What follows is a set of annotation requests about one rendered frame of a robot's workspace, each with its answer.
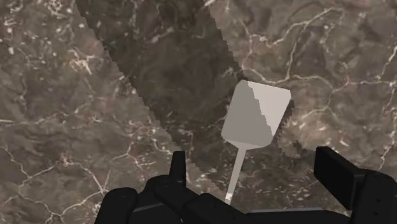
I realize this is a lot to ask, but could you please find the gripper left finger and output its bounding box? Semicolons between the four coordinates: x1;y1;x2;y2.
94;150;249;224

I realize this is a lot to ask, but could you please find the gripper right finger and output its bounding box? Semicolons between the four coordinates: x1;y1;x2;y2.
314;146;397;224

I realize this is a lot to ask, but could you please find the grey metal spatula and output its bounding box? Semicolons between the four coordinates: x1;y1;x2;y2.
220;80;292;206

